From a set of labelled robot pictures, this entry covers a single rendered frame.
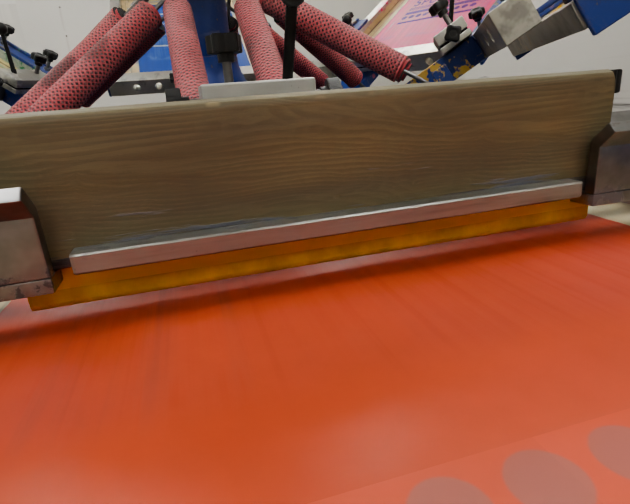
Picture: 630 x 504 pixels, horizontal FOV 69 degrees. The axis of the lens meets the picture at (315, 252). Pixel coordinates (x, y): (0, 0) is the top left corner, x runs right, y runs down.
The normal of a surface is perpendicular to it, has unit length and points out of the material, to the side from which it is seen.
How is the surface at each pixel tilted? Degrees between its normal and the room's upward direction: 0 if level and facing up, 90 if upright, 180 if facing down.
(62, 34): 90
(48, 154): 90
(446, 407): 0
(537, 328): 0
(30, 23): 90
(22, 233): 90
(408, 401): 0
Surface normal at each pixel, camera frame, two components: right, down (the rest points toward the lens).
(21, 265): 0.27, 0.29
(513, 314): -0.07, -0.94
